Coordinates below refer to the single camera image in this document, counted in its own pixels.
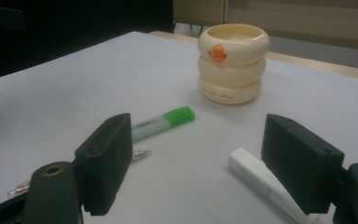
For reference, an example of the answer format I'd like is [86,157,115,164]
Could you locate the cream ringed pen holder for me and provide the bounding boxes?
[198,23,271,105]

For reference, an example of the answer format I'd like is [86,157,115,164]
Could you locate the white tube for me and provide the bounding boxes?
[228,147,324,224]

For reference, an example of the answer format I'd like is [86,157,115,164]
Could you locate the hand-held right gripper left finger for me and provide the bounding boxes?
[74,112,133,217]

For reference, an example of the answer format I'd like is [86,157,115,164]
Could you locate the black curtain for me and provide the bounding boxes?
[0,0,174,83]

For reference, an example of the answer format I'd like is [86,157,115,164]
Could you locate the green capped highlighter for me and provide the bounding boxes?
[131,105,196,143]

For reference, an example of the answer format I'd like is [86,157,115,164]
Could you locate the white table board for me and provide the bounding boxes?
[0,30,358,224]

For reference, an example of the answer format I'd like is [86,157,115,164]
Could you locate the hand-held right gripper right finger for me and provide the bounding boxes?
[260,113,345,216]

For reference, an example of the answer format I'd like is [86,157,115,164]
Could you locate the clear ballpoint pen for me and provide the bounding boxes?
[7,149,153,196]

